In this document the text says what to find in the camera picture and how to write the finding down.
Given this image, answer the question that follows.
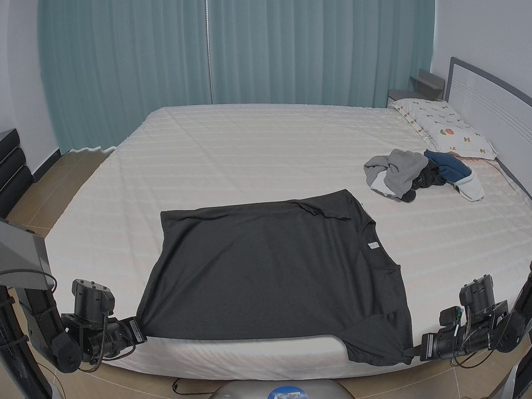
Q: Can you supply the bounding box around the white printed pillow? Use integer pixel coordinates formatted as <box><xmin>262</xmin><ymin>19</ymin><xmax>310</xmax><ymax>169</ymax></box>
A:
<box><xmin>388</xmin><ymin>98</ymin><xmax>500</xmax><ymax>160</ymax></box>

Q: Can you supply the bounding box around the grey bedside table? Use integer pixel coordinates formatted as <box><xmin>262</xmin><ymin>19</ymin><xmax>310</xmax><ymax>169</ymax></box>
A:
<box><xmin>387</xmin><ymin>69</ymin><xmax>446</xmax><ymax>109</ymax></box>

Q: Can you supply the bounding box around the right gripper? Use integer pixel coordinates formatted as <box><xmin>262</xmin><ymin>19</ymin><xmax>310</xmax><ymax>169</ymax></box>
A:
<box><xmin>420</xmin><ymin>331</ymin><xmax>473</xmax><ymax>363</ymax></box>

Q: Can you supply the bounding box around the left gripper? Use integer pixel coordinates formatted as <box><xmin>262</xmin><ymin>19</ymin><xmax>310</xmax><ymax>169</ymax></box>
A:
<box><xmin>106</xmin><ymin>315</ymin><xmax>149</xmax><ymax>358</ymax></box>

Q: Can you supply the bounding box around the pile of clothes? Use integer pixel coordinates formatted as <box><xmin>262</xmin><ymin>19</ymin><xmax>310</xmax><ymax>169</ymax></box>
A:
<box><xmin>363</xmin><ymin>148</ymin><xmax>485</xmax><ymax>204</ymax></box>

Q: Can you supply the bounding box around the black T-shirt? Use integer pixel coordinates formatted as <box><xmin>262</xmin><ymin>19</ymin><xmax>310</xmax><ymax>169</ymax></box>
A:
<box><xmin>136</xmin><ymin>188</ymin><xmax>415</xmax><ymax>367</ymax></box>

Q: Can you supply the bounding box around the bed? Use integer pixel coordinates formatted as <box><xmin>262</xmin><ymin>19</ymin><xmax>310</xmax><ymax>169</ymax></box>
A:
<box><xmin>42</xmin><ymin>57</ymin><xmax>532</xmax><ymax>380</ymax></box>

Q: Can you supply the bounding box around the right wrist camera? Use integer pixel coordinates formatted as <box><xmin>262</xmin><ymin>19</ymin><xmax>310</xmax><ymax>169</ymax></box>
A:
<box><xmin>439</xmin><ymin>306</ymin><xmax>463</xmax><ymax>331</ymax></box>

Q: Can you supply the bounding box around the black chest of drawers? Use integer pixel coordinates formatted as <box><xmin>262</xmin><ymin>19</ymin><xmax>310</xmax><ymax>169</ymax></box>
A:
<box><xmin>0</xmin><ymin>128</ymin><xmax>35</xmax><ymax>220</ymax></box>

